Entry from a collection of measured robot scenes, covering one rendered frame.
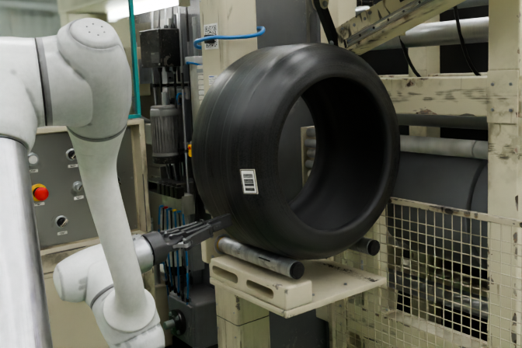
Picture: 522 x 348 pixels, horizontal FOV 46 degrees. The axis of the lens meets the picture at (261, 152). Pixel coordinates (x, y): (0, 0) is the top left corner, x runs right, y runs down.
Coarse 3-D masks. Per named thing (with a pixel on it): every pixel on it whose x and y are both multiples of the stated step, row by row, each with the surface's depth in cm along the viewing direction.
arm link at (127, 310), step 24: (72, 144) 103; (96, 144) 99; (96, 168) 105; (96, 192) 109; (96, 216) 111; (120, 216) 112; (120, 240) 113; (120, 264) 114; (120, 288) 116; (96, 312) 127; (120, 312) 119; (144, 312) 122; (120, 336) 121; (144, 336) 122
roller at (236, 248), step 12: (228, 240) 179; (228, 252) 177; (240, 252) 172; (252, 252) 168; (264, 252) 165; (264, 264) 163; (276, 264) 159; (288, 264) 156; (300, 264) 156; (288, 276) 156; (300, 276) 156
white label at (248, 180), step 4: (240, 172) 146; (244, 172) 146; (248, 172) 145; (252, 172) 144; (244, 176) 146; (248, 176) 145; (252, 176) 145; (244, 180) 146; (248, 180) 146; (252, 180) 145; (244, 184) 146; (248, 184) 146; (252, 184) 145; (256, 184) 145; (244, 188) 147; (248, 188) 146; (252, 188) 146; (256, 188) 145; (244, 192) 147; (248, 192) 146; (252, 192) 146; (256, 192) 145
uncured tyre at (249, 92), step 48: (288, 48) 157; (336, 48) 161; (240, 96) 150; (288, 96) 149; (336, 96) 191; (384, 96) 169; (192, 144) 163; (240, 144) 146; (336, 144) 196; (384, 144) 173; (240, 192) 148; (336, 192) 193; (384, 192) 171; (240, 240) 170; (288, 240) 154; (336, 240) 162
